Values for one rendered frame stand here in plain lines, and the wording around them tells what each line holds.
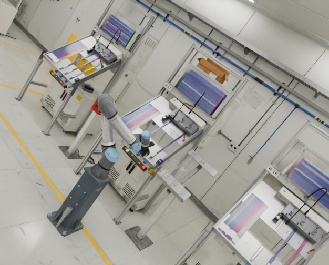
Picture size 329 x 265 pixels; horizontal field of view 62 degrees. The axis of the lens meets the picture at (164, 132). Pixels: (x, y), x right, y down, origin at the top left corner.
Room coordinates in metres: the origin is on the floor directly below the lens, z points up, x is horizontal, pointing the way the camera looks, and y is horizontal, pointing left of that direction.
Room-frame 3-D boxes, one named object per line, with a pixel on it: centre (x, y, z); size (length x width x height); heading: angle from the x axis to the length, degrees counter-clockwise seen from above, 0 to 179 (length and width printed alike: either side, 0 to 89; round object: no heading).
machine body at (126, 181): (3.18, -0.06, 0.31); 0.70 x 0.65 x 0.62; 65
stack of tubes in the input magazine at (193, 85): (3.05, -0.07, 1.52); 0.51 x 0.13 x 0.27; 65
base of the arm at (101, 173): (2.02, 0.23, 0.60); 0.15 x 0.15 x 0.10
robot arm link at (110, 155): (2.03, 0.23, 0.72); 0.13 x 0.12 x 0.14; 25
